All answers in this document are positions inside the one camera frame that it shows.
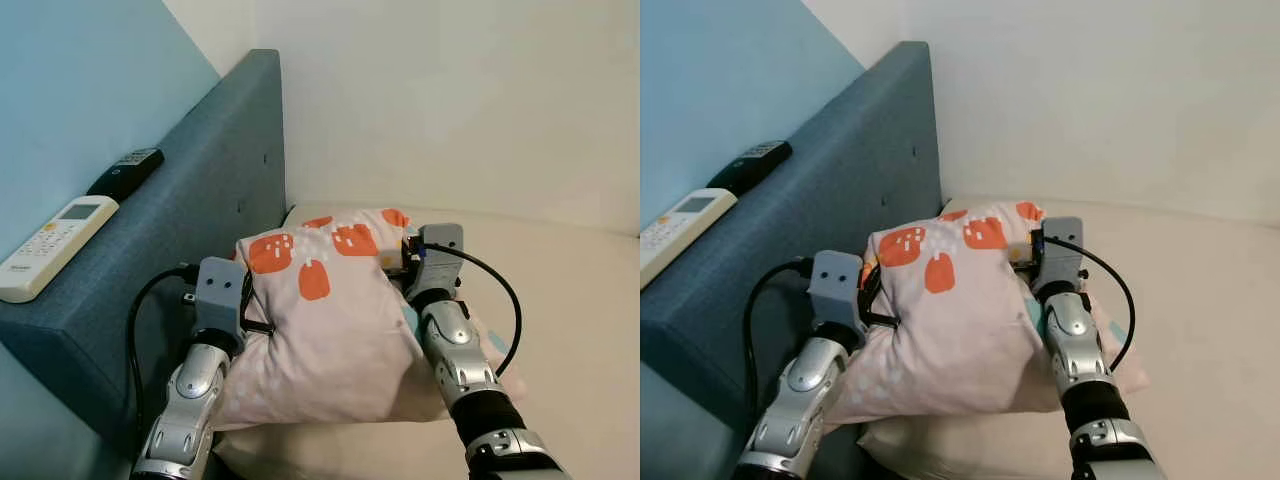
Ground pink pillow with orange spots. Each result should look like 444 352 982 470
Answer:
825 200 1151 426
210 207 526 431

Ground dark teal padded headboard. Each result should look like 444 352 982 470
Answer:
640 40 944 480
0 50 286 441

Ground black remote control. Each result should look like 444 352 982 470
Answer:
706 140 793 196
87 148 165 201

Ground white air conditioner remote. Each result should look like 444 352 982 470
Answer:
640 187 738 289
0 196 119 303

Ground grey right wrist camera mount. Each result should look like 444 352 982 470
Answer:
1035 217 1086 291
410 223 466 296

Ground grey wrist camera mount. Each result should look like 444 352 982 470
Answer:
808 250 866 336
193 257 248 341
1035 217 1086 291
410 223 466 296

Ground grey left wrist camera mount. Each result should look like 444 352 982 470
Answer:
808 250 866 336
193 257 248 341

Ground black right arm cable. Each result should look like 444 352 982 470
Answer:
425 243 523 379
1045 235 1136 373

